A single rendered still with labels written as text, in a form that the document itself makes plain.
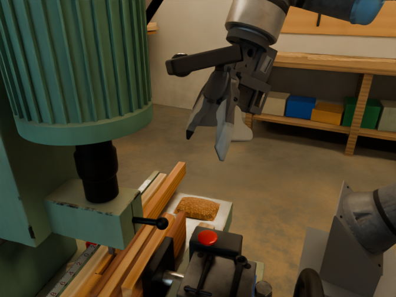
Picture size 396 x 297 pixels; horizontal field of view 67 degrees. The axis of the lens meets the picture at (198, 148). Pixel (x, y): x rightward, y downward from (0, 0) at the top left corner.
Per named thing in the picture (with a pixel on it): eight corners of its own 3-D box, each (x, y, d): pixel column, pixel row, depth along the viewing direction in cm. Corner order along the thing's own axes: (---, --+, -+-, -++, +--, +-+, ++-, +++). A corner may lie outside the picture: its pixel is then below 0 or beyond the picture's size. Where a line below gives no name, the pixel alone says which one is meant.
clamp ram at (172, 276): (191, 333, 44) (190, 291, 40) (145, 319, 46) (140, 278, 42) (207, 283, 52) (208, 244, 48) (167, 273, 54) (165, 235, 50)
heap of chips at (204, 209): (213, 221, 67) (214, 215, 66) (172, 213, 70) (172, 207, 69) (220, 203, 73) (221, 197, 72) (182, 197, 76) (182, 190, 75)
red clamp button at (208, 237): (214, 248, 44) (214, 243, 44) (195, 244, 45) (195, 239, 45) (219, 235, 47) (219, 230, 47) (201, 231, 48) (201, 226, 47)
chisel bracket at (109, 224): (125, 258, 47) (119, 215, 43) (51, 240, 50) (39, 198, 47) (146, 228, 53) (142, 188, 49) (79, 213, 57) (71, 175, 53)
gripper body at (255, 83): (260, 119, 49) (286, 48, 48) (215, 103, 45) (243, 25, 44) (237, 113, 56) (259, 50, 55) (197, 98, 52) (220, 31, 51)
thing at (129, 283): (136, 322, 46) (131, 289, 43) (126, 319, 47) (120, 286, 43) (176, 244, 61) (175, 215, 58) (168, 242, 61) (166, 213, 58)
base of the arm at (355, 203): (343, 183, 99) (372, 170, 92) (379, 224, 100) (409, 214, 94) (340, 221, 84) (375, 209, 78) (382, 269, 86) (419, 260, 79)
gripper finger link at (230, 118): (240, 120, 43) (239, 72, 47) (231, 117, 42) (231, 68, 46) (222, 133, 47) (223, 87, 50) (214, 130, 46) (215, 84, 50)
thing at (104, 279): (105, 317, 47) (100, 295, 45) (94, 313, 47) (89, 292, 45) (154, 237, 63) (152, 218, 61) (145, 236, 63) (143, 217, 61)
